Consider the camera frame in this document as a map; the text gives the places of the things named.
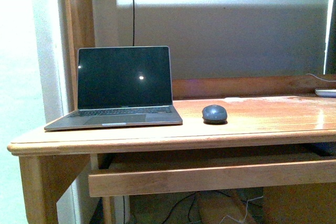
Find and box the wooden keyboard drawer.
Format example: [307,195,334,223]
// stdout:
[89,144,335,197]

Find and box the black floor cable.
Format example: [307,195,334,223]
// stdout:
[167,191,200,224]

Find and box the black hanging wall cable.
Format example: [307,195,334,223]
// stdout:
[128,0,135,47]

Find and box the wooden board on floor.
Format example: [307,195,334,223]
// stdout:
[197,191,257,223]

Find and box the grey laptop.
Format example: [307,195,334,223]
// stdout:
[45,46,183,132]

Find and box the white flat device on desk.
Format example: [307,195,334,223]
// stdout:
[315,89,336,98]

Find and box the dark grey computer mouse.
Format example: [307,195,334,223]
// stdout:
[202,104,228,124]

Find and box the wooden desk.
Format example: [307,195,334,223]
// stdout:
[8,74,335,223]

